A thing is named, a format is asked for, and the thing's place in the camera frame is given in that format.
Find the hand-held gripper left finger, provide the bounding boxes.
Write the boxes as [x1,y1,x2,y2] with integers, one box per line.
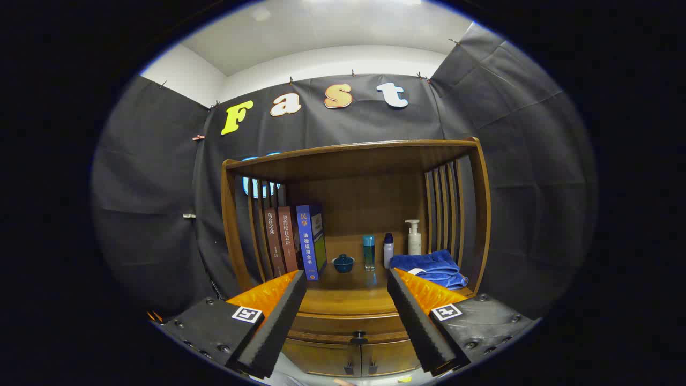
[152,270,308,379]

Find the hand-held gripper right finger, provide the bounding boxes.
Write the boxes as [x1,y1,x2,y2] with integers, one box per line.
[387,268,539,377]

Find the wooden drawer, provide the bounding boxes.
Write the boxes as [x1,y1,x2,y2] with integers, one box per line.
[289,313,411,346]

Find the wooden cabinet door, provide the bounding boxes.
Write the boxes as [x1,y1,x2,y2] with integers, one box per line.
[361,339,420,376]
[281,339,362,377]

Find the wooden countertop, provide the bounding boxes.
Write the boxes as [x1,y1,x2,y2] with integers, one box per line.
[230,233,478,317]

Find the wooden cabinet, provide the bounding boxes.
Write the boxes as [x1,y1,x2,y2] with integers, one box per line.
[221,137,491,378]

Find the folded blue towel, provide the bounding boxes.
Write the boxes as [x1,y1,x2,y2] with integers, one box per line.
[389,249,469,290]

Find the white pump bottle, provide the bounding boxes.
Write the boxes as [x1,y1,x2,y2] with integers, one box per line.
[405,219,422,256]

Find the dark brown book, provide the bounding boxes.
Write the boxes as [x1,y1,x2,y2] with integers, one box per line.
[266,208,287,278]

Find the blue book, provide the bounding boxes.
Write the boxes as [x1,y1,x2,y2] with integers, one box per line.
[296,203,327,281]

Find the reddish brown book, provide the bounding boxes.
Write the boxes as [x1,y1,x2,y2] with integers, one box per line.
[278,206,300,273]

